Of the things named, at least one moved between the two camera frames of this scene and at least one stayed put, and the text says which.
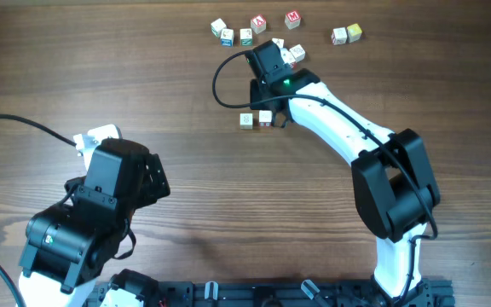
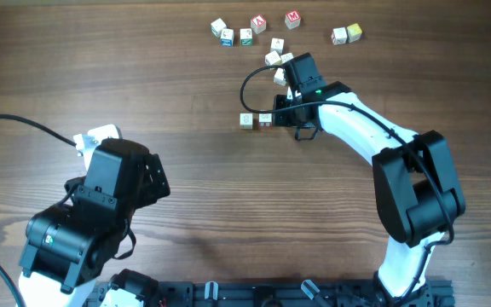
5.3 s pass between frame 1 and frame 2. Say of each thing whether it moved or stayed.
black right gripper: moved
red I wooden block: stayed
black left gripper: stayed
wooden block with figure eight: stayed
